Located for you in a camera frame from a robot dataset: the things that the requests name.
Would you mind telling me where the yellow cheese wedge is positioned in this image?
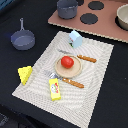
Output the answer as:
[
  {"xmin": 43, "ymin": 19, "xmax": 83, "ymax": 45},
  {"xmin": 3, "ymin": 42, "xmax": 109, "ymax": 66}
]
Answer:
[{"xmin": 18, "ymin": 66, "xmax": 32, "ymax": 85}]

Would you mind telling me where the cream bowl on stove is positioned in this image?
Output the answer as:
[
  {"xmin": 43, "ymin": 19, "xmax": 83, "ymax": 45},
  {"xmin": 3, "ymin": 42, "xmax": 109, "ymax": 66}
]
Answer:
[{"xmin": 117, "ymin": 4, "xmax": 128, "ymax": 30}]

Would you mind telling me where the red toy tomato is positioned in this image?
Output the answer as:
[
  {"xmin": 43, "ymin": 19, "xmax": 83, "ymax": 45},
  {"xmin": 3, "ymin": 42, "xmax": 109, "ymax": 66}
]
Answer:
[{"xmin": 61, "ymin": 56, "xmax": 74, "ymax": 68}]

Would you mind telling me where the wooden handled toy knife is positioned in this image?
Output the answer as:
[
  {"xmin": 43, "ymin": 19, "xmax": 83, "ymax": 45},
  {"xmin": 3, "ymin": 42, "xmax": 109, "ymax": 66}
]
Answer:
[{"xmin": 57, "ymin": 49, "xmax": 97, "ymax": 63}]

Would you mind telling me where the wooden handled toy fork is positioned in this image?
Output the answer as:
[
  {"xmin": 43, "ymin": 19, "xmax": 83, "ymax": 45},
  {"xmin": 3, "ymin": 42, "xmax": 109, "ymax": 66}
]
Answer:
[{"xmin": 44, "ymin": 70, "xmax": 84, "ymax": 88}]

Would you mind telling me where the yellow butter box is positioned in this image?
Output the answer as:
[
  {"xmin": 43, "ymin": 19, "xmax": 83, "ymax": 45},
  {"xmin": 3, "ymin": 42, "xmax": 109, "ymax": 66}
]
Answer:
[{"xmin": 49, "ymin": 78, "xmax": 61, "ymax": 101}]

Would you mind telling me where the small grey frying pan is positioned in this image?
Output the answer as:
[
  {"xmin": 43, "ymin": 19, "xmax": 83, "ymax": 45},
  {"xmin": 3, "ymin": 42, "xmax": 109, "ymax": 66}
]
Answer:
[{"xmin": 11, "ymin": 19, "xmax": 35, "ymax": 50}]

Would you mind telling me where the round wooden plate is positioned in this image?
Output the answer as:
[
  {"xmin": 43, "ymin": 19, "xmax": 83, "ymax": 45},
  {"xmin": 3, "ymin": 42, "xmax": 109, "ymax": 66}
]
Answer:
[{"xmin": 55, "ymin": 55, "xmax": 82, "ymax": 78}]

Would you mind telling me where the beige woven placemat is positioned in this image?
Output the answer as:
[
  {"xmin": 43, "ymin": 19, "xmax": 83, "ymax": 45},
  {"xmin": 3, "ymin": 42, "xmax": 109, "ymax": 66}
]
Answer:
[{"xmin": 12, "ymin": 31, "xmax": 113, "ymax": 128}]

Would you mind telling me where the dark grey cooking pot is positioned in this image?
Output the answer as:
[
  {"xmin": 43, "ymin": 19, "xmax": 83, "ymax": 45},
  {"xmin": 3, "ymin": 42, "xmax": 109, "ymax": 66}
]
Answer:
[{"xmin": 57, "ymin": 0, "xmax": 78, "ymax": 19}]

